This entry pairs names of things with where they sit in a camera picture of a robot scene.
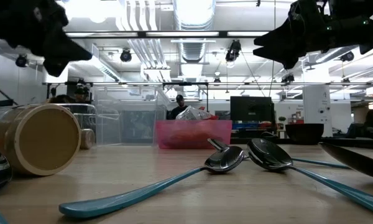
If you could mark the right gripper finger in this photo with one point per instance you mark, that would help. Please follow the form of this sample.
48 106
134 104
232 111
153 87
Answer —
286 56
283 34

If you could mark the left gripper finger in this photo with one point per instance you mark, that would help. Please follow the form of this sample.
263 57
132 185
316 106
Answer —
65 51
56 67

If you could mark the seasoning jar with tan lid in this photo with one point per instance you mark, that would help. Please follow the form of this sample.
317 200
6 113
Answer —
40 140

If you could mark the blue ramen noodle packet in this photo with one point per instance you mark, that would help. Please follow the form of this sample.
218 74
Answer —
192 114

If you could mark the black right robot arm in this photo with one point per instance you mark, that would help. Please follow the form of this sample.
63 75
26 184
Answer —
354 28

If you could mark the black ceiling spotlight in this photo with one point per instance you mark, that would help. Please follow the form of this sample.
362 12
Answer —
347 56
21 61
288 78
126 56

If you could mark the clear plastic tray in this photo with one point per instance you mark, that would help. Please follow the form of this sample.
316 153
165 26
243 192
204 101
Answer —
87 109

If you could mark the white pillar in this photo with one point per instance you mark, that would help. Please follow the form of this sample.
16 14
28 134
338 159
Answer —
317 105

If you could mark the small black monitor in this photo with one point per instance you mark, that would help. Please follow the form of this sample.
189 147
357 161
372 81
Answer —
6 102

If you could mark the large black monitor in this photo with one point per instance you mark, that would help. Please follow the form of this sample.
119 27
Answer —
251 109

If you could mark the clear plastic bin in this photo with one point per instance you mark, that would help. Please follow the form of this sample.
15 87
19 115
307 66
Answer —
127 102

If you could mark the pink plastic bin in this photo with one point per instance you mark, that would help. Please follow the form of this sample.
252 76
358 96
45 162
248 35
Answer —
223 133

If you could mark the black hanging camera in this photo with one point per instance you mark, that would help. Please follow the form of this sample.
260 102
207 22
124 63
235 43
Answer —
233 49

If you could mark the silver ventilation duct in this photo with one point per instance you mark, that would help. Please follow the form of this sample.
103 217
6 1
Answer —
194 18

